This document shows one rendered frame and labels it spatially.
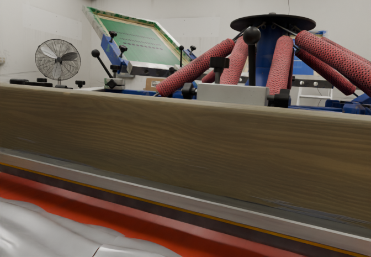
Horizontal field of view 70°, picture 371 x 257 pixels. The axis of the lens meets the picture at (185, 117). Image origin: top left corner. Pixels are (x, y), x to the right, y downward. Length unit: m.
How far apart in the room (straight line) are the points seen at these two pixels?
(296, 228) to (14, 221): 0.20
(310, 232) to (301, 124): 0.06
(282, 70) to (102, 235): 0.60
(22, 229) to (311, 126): 0.21
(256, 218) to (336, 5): 4.38
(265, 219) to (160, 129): 0.10
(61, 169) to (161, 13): 4.86
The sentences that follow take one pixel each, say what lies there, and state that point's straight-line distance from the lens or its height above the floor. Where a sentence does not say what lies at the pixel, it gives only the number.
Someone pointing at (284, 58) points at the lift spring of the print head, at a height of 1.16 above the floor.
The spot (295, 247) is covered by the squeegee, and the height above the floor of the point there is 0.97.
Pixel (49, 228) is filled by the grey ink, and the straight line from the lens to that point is 0.23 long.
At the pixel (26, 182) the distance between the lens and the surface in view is 0.35.
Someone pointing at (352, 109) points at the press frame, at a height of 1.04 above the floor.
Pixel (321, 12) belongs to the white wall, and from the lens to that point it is 4.47.
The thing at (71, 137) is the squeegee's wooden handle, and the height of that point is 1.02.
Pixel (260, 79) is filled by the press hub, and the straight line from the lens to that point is 0.99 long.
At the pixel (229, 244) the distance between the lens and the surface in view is 0.22.
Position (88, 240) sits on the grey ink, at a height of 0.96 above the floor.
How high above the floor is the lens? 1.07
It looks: 7 degrees down
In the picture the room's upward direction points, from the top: 4 degrees clockwise
